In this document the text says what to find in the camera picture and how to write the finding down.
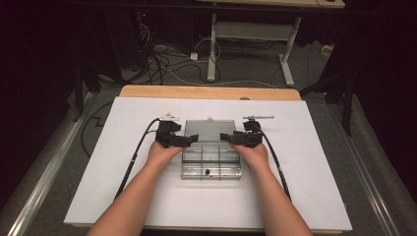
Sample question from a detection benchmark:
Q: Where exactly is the white metal desk frame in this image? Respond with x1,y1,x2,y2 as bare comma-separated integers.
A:
207,13,304,88

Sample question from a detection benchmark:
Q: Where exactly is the black floor cable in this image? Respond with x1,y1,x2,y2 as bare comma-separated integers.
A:
80,101,114,158

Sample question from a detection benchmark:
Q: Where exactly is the tangle of black cables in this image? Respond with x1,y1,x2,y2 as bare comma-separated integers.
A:
136,23,210,87

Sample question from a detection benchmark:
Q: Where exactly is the clear plastic compartment box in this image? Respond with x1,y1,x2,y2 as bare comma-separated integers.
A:
180,117,243,181

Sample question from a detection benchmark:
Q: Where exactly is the light wooden desk top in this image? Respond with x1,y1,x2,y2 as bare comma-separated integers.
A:
196,0,346,9

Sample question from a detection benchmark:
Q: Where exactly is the left hand-held gripper black cable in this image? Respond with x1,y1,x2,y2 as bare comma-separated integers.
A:
113,117,161,201

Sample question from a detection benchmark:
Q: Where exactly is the wooden table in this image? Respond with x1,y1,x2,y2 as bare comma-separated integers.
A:
70,84,346,235

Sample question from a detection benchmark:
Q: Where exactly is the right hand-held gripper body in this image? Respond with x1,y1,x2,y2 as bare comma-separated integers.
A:
233,114,275,148

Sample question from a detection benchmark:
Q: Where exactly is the black metal stand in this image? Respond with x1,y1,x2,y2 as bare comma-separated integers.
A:
299,65,357,137
72,58,102,122

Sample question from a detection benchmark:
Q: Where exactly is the person's right hand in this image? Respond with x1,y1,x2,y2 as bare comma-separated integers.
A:
228,142,272,172

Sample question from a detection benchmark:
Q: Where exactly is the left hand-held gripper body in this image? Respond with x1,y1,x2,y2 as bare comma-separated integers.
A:
155,112,187,148

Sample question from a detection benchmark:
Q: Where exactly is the metal floor rail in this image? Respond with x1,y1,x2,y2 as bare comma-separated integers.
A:
328,104,399,236
6,92,94,236

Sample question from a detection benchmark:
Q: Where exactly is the long white floor cable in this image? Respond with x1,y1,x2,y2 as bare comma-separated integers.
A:
153,37,276,89

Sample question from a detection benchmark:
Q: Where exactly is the dark device with red light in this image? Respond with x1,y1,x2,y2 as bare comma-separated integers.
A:
131,9,155,67

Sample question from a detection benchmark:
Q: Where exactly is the white table board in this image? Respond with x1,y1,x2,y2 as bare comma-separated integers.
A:
63,96,353,232

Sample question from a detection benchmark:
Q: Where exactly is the person's left hand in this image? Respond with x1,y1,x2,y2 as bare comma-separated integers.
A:
145,141,188,172

